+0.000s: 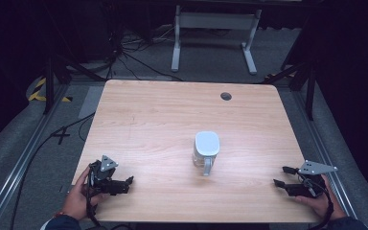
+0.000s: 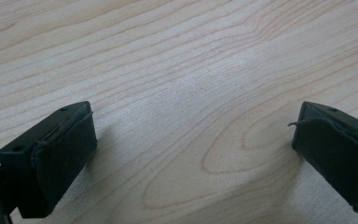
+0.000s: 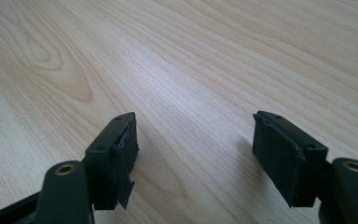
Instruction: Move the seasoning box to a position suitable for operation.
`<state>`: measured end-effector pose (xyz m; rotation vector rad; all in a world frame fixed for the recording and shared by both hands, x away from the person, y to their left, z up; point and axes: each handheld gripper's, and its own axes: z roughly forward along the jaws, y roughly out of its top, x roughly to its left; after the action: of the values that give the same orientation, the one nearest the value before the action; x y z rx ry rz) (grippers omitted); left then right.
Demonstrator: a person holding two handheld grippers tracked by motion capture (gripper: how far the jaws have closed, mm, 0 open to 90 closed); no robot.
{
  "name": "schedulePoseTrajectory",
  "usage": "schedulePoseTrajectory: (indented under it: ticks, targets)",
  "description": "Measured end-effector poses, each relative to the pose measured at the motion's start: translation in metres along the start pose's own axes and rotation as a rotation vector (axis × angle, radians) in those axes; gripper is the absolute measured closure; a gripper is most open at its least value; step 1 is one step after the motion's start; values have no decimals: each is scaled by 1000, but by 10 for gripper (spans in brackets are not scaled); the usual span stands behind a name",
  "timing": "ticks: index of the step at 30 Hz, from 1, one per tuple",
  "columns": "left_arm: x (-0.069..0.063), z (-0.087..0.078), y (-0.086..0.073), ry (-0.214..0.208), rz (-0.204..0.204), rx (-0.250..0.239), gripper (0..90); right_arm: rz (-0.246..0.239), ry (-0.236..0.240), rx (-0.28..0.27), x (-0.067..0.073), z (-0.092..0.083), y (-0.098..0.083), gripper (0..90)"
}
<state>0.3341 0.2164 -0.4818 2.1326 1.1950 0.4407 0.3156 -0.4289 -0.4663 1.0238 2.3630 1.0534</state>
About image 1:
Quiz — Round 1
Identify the person's right hand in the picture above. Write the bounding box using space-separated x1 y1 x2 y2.
294 173 347 222

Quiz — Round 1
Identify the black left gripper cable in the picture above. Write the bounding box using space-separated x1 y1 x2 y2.
85 163 103 229

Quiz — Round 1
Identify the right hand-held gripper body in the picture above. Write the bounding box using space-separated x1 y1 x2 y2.
286 159 338 199

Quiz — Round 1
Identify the yellow black hazard tape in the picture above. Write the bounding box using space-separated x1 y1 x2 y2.
28 77 74 104

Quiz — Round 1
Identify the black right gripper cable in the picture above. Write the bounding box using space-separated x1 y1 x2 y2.
303 176 335 230

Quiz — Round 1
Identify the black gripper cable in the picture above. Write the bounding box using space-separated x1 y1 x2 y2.
85 163 103 229
303 176 335 230

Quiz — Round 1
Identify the long black floor cable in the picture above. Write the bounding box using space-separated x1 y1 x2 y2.
9 112 96 230

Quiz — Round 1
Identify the person's left hand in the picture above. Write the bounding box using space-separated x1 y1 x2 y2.
61 166 110 222

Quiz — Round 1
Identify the bundle of black floor cables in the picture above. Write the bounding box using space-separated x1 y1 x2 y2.
106 23 185 82

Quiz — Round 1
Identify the grey floor plate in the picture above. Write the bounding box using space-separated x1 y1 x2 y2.
78 84 105 120

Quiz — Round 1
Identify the aluminium floor rail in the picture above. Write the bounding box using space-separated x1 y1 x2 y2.
291 89 359 220
0 83 71 230

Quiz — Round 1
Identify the clear pitcher with white lid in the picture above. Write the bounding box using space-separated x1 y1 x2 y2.
192 130 221 177

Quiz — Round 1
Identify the black metal stand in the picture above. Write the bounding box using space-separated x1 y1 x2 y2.
263 15 318 122
41 0 107 115

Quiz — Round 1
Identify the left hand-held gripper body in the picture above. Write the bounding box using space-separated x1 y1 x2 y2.
88 154 130 196

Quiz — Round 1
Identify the white metal desk frame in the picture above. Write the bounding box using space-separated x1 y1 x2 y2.
171 4 264 77

